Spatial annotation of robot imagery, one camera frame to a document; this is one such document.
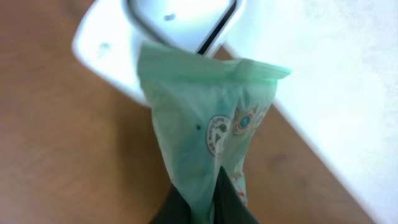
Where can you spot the green wet wipes pack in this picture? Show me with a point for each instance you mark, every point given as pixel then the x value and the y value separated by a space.
pixel 205 113

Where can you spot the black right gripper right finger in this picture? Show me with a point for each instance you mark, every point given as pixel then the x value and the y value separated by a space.
pixel 229 208

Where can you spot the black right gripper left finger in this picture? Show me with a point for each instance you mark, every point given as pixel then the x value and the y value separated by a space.
pixel 174 210

